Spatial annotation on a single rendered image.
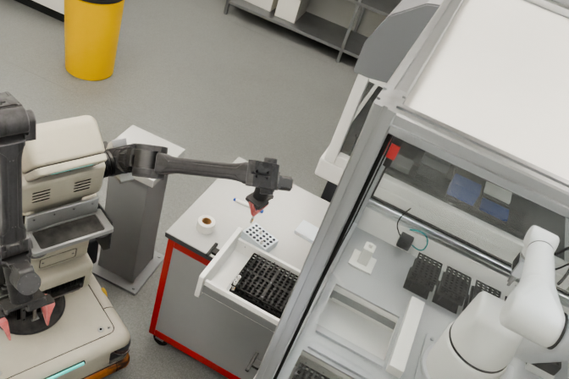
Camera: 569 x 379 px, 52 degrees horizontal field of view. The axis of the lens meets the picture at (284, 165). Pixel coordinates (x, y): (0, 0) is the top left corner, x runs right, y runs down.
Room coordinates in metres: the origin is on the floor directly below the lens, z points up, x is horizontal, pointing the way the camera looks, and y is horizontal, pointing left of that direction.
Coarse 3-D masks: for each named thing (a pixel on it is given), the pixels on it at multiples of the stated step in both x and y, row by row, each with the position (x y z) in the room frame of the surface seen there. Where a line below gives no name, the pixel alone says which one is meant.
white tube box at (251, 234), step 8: (256, 224) 1.73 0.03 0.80; (248, 232) 1.68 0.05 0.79; (256, 232) 1.69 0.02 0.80; (264, 232) 1.70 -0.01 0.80; (248, 240) 1.65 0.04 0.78; (256, 240) 1.64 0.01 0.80; (264, 240) 1.66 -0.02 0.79; (272, 240) 1.67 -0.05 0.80; (264, 248) 1.62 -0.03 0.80; (272, 248) 1.66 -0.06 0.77
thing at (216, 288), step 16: (240, 240) 1.52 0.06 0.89; (240, 256) 1.50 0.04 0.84; (272, 256) 1.49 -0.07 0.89; (224, 272) 1.40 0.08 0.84; (288, 272) 1.47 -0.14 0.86; (208, 288) 1.28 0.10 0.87; (224, 288) 1.28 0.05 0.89; (224, 304) 1.26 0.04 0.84; (240, 304) 1.26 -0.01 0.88; (256, 320) 1.24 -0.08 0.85; (272, 320) 1.23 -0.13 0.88
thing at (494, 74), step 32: (480, 0) 1.58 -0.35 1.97; (512, 0) 1.68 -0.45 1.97; (448, 32) 1.27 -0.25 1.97; (480, 32) 1.34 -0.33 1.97; (512, 32) 1.42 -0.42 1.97; (544, 32) 1.50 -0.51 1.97; (448, 64) 1.10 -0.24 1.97; (480, 64) 1.16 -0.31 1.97; (512, 64) 1.22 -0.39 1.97; (544, 64) 1.28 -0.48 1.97; (416, 96) 0.92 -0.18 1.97; (448, 96) 0.96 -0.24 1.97; (480, 96) 1.01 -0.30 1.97; (512, 96) 1.05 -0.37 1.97; (544, 96) 1.11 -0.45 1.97; (480, 128) 0.89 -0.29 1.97; (512, 128) 0.93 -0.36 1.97; (544, 128) 0.97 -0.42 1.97; (544, 160) 0.85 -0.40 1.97
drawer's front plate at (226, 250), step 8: (240, 232) 1.53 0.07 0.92; (232, 240) 1.47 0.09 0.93; (224, 248) 1.42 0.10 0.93; (232, 248) 1.49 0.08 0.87; (216, 256) 1.37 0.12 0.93; (224, 256) 1.43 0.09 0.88; (208, 264) 1.33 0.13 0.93; (216, 264) 1.36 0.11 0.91; (208, 272) 1.30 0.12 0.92; (216, 272) 1.38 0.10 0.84; (200, 280) 1.27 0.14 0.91; (200, 288) 1.27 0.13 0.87
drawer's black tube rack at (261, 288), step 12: (252, 264) 1.42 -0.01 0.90; (264, 264) 1.44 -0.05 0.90; (252, 276) 1.40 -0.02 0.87; (264, 276) 1.39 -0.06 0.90; (276, 276) 1.41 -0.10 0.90; (288, 276) 1.42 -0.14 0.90; (240, 288) 1.30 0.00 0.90; (252, 288) 1.32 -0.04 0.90; (264, 288) 1.34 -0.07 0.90; (276, 288) 1.38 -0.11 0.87; (288, 288) 1.37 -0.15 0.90; (252, 300) 1.29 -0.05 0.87; (264, 300) 1.31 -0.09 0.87; (276, 300) 1.33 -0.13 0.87; (276, 312) 1.28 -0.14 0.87
